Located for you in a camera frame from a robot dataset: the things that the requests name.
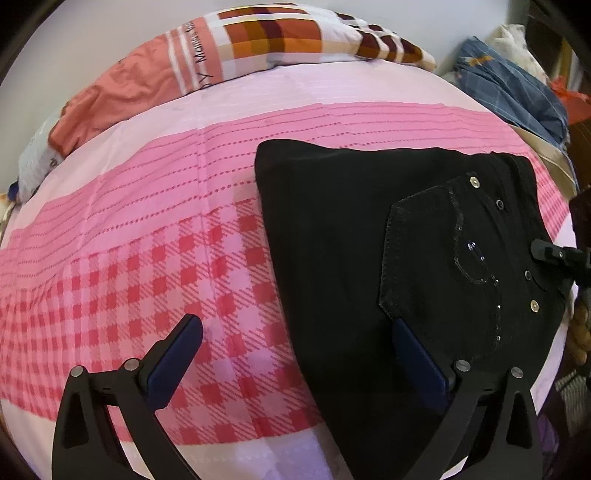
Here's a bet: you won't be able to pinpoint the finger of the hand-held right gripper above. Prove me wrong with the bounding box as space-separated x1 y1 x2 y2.
530 239 577 274

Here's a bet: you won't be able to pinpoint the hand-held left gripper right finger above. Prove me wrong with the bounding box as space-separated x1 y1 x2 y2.
392 318 541 480

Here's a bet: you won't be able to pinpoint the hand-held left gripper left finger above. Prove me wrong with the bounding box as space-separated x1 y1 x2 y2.
52 313 204 480

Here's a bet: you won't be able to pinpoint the black pants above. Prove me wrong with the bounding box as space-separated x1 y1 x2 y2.
255 137 572 480

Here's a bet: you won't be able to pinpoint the person's right hand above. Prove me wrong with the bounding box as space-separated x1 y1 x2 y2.
566 302 591 366

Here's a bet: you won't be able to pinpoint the beige cloth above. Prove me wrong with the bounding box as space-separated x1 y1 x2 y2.
512 124 579 191

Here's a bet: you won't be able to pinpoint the grey striped cloth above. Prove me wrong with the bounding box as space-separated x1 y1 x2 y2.
553 368 591 437

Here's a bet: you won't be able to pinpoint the pink checked bed sheet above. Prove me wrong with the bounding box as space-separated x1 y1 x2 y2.
0 62 580 480

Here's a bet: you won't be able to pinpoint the red cloth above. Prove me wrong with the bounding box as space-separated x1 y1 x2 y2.
549 76 591 126

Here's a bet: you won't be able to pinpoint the blue plaid cloth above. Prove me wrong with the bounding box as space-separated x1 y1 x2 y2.
453 37 570 145

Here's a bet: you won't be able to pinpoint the white cloth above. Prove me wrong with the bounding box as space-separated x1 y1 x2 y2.
487 23 551 85

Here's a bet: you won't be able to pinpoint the floral yellow pillow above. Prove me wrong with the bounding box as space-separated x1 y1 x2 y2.
0 190 16 227

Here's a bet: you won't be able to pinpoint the white and blue pillow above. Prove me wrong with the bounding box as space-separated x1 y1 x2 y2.
17 133 66 201

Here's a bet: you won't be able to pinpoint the orange plaid pillow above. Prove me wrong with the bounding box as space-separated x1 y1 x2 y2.
48 2 437 157

